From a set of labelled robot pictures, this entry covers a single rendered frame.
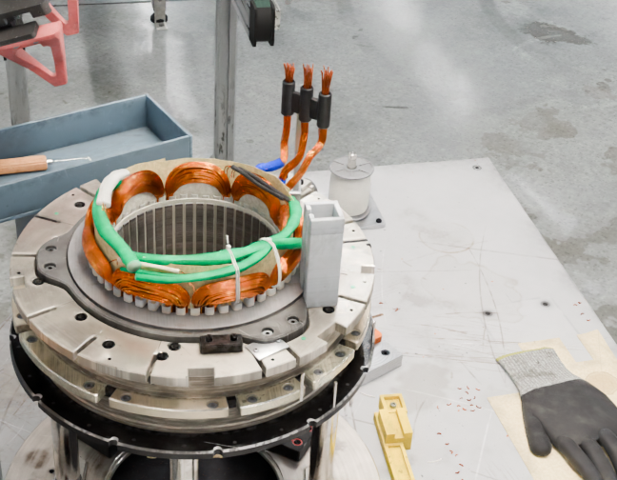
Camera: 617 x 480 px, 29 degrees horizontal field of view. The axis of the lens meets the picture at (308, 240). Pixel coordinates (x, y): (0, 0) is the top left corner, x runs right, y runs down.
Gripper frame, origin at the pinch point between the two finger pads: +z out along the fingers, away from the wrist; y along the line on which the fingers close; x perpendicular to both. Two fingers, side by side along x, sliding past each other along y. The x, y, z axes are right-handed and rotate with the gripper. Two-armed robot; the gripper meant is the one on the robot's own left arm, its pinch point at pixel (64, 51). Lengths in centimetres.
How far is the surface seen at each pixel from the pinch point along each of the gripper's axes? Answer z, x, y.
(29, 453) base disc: 29.1, 13.2, -27.1
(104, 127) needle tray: 14.3, 2.5, 5.0
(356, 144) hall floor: 158, 9, 157
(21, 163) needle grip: 10.0, 9.0, -3.5
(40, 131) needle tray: 10.1, 7.8, 1.3
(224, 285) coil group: 3.0, -18.2, -33.2
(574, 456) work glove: 50, -41, -24
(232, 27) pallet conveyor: 89, 20, 127
